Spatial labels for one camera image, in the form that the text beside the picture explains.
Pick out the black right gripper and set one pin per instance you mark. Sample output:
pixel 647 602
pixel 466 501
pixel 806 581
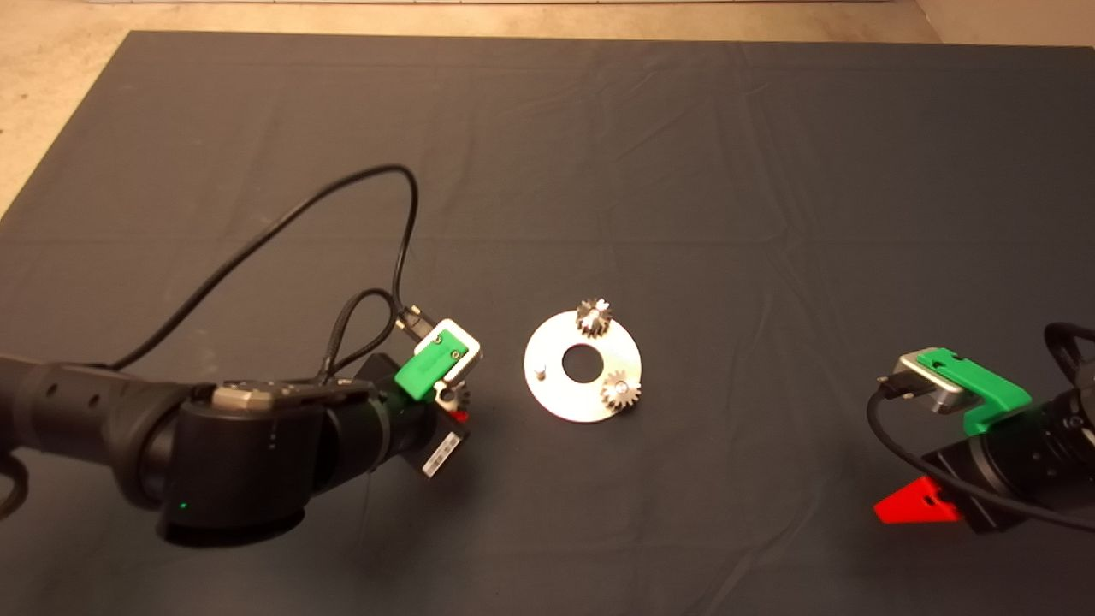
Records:
pixel 1009 462

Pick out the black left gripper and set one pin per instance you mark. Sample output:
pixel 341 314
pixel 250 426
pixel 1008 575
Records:
pixel 419 436

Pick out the bright steel spur gear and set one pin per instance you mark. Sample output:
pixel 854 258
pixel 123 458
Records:
pixel 460 399

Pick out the dark steel spur gear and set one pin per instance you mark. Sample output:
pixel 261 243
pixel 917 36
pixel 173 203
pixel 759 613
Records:
pixel 593 318
pixel 624 398

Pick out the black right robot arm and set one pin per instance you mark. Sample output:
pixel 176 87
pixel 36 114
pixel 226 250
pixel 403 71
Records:
pixel 1082 445

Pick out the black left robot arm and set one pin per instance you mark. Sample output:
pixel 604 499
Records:
pixel 231 453

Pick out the round metal carrier plate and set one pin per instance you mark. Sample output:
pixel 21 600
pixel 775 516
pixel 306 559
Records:
pixel 556 393

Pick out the dark grey table cloth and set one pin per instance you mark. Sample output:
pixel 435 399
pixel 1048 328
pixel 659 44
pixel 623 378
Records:
pixel 547 128

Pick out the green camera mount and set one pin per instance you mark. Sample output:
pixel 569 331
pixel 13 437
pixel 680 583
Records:
pixel 423 370
pixel 984 385

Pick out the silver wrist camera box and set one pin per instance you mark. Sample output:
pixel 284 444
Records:
pixel 928 385
pixel 466 346

